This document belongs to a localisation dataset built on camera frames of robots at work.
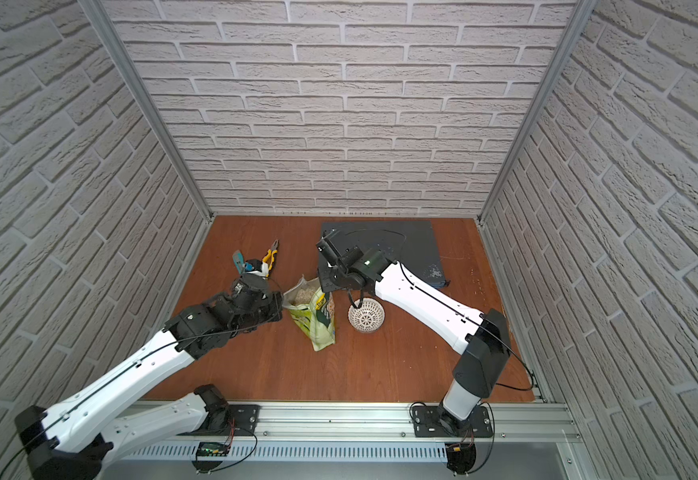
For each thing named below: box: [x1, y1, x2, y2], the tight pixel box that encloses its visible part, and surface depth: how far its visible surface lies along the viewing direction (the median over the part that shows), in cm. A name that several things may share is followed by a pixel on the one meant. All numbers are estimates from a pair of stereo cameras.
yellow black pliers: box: [262, 239, 279, 277], surface depth 108 cm
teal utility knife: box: [232, 250, 245, 274], surface depth 108 cm
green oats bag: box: [282, 275, 336, 352], surface depth 81 cm
